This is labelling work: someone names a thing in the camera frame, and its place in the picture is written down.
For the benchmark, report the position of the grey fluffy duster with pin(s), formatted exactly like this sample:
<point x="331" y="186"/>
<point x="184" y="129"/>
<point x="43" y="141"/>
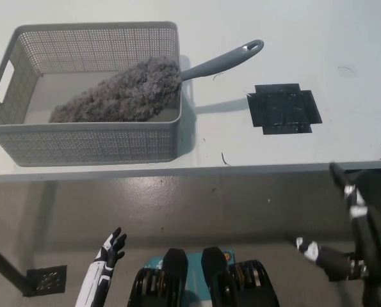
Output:
<point x="129" y="92"/>

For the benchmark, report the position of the grey perforated plastic basket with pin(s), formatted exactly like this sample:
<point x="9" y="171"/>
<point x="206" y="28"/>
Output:
<point x="81" y="144"/>

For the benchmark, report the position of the black table leg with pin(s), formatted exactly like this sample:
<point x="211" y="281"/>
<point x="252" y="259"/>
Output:
<point x="7" y="265"/>

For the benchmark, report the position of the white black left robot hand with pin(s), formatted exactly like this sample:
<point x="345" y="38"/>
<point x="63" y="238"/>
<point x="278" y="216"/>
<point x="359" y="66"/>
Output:
<point x="100" y="268"/>

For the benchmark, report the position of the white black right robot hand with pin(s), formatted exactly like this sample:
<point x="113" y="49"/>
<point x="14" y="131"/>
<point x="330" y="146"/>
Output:
<point x="356" y="211"/>

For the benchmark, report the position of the black tape patch on desk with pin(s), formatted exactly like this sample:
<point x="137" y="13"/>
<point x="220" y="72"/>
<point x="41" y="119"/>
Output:
<point x="283" y="108"/>

